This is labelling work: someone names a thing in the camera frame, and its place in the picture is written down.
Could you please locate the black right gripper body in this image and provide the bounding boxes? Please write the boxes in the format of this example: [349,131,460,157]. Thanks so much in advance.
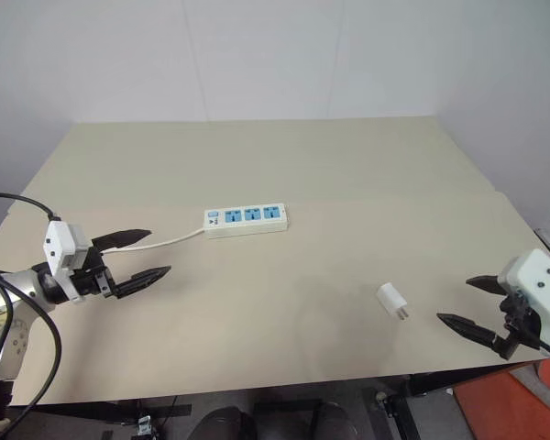
[494,292,542,362]

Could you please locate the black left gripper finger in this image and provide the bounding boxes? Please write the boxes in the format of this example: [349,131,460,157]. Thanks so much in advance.
[91,228,154,254]
[114,265,172,300]

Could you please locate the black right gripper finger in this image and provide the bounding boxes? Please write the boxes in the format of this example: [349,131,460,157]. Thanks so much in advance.
[465,274,511,297]
[435,313,504,350]

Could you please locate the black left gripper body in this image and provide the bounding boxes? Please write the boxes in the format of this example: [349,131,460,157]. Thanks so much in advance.
[71,246,120,300]

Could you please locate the white plug adapter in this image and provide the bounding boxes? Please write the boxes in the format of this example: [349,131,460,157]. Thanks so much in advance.
[377,282,413,322]

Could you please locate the white power strip blue sockets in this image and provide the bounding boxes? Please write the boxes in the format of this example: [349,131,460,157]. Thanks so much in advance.
[203,202,292,240]

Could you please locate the orange red floor object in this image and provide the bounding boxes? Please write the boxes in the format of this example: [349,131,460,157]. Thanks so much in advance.
[453,356,550,440]

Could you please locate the dark rounded shape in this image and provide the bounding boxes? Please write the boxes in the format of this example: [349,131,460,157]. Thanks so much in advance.
[310,401,361,440]
[186,405,259,440]

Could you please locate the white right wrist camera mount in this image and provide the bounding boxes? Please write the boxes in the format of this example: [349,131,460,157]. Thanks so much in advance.
[498,248,550,350]

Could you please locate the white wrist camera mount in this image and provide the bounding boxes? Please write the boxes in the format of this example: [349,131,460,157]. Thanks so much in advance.
[42,220,95,305]
[498,248,550,350]

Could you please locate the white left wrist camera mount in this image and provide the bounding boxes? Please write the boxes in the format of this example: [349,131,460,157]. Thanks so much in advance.
[42,220,95,305]

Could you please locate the white cable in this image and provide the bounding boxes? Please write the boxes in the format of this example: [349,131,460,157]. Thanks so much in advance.
[101,227,209,254]

